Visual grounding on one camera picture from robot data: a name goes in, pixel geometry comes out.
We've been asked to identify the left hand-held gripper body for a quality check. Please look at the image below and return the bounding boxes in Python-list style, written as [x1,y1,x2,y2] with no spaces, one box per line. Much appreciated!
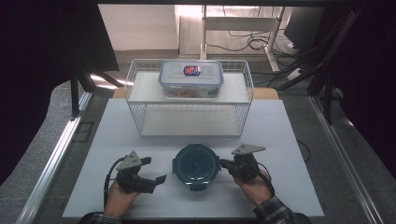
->
[116,150,157,194]

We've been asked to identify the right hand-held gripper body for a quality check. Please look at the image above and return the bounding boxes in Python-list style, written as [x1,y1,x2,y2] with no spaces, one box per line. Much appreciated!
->
[232,143,266,183]

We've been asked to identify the round dark food container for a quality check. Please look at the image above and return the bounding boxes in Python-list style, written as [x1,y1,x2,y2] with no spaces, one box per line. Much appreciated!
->
[171,143,222,192]

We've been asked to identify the white wire shelf rack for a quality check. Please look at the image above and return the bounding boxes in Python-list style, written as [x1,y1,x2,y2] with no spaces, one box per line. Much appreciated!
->
[123,59,255,138]

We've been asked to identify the clear rectangular food container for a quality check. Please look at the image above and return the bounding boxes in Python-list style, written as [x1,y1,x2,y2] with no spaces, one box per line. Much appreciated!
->
[157,59,225,99]

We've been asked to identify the person's left hand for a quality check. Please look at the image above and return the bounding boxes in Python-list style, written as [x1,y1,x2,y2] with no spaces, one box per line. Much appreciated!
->
[104,180,141,218]

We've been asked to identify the person's right hand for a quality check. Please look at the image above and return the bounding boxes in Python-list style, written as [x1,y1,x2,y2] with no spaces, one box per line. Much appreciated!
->
[234,169,274,206]

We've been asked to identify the black metal stand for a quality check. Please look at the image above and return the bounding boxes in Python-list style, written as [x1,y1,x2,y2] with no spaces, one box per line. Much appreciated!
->
[267,8,364,126]
[69,67,126,121]

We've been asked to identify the white cabinet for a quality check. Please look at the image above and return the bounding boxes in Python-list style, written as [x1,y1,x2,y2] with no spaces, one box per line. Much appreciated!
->
[96,4,180,52]

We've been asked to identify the dark curtain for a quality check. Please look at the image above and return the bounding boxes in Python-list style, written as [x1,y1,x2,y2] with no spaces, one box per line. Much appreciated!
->
[0,0,120,185]
[323,0,396,181]

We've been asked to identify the dark monitor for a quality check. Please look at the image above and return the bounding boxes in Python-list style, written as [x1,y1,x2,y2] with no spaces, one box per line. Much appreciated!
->
[283,7,325,52]

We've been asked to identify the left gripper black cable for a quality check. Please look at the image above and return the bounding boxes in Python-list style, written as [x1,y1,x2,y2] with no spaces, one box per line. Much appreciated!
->
[103,155,126,210]

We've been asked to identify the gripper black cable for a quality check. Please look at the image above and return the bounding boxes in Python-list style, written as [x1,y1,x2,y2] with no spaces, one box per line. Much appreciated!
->
[256,161,276,198]
[103,155,126,210]

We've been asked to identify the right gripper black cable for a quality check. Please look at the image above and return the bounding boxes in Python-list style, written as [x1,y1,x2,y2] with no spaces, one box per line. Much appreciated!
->
[256,161,276,198]

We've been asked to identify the thin black cable loop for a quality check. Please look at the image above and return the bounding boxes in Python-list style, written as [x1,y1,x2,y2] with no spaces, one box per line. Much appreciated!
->
[295,139,312,163]

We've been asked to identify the aluminium rail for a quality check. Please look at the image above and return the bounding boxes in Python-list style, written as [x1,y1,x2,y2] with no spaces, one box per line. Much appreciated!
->
[15,91,93,224]
[309,94,385,224]

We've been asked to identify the black floor cables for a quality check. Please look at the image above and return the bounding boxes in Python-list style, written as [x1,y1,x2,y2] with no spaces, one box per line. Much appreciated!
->
[205,29,302,60]

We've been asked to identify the white desk frame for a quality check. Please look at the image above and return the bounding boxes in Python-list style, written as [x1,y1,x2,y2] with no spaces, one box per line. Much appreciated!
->
[199,4,286,74]

